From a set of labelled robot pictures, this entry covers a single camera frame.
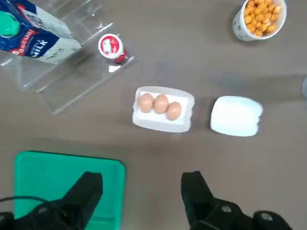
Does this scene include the clear acrylic step shelf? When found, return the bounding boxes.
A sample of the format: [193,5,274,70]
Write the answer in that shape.
[0,0,139,115]

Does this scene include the white snack box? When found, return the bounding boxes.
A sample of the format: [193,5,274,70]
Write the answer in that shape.
[210,95,264,137]

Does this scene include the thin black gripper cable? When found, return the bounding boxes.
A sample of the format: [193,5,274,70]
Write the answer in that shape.
[0,195,63,213]

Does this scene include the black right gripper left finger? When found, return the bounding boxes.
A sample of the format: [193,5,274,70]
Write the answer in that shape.
[0,171,104,230]

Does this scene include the blue and white milk carton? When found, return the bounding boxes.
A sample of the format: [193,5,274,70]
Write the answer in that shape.
[0,0,83,65]

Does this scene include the white egg box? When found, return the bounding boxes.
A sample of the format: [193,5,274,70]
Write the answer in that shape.
[131,85,196,134]

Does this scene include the orange snack balls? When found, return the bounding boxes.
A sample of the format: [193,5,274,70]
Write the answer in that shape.
[243,0,283,36]

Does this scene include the red jar with white lid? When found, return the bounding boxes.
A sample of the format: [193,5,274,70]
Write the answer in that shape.
[97,33,127,64]

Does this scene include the white paper snack cup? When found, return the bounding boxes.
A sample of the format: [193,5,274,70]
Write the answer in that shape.
[232,0,287,41]

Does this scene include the green plastic tray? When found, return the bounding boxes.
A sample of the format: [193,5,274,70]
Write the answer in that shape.
[14,150,127,230]

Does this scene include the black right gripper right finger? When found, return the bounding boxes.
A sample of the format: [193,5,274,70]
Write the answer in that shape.
[181,170,295,230]

